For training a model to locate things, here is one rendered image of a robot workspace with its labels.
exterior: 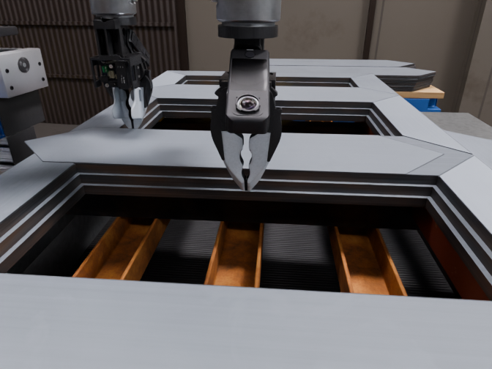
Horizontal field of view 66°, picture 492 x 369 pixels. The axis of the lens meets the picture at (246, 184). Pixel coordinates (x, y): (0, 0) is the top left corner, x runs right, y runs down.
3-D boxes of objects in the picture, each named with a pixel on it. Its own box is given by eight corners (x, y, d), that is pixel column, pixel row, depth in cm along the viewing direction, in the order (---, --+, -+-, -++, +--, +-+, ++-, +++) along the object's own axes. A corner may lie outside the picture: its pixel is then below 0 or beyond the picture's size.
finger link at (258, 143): (269, 176, 56) (271, 116, 52) (268, 195, 51) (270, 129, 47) (249, 176, 57) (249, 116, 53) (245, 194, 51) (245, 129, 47)
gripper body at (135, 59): (94, 91, 67) (80, 17, 61) (113, 82, 74) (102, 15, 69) (135, 92, 66) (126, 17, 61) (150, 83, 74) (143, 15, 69)
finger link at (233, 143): (249, 176, 57) (249, 116, 53) (245, 194, 51) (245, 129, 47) (228, 175, 57) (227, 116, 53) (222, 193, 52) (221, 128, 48)
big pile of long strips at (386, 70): (410, 73, 173) (413, 60, 171) (444, 92, 138) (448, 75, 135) (239, 71, 179) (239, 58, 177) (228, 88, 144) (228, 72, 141)
